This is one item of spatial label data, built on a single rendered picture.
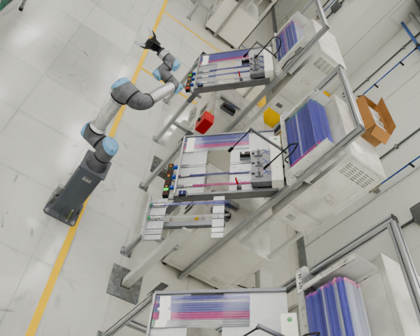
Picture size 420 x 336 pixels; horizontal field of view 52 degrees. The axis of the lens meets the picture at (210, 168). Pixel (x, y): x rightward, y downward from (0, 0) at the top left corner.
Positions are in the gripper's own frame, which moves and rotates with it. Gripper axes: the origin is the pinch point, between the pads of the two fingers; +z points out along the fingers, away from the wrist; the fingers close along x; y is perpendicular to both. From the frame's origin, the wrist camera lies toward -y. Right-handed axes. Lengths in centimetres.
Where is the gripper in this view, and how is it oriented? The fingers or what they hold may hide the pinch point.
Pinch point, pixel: (140, 33)
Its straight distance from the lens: 314.3
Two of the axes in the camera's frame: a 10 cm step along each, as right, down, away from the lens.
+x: 6.6, -7.1, -2.4
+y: 2.3, -1.0, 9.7
